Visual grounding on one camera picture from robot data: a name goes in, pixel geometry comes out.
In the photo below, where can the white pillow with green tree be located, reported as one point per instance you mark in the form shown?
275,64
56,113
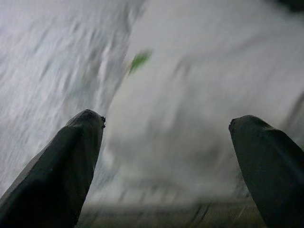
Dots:
190,83

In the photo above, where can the grey quilted mattress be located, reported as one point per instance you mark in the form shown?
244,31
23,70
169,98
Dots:
47,59

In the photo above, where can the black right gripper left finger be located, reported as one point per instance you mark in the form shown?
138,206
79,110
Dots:
52,178

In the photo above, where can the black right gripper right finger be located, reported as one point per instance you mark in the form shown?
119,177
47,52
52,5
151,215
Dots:
273,178

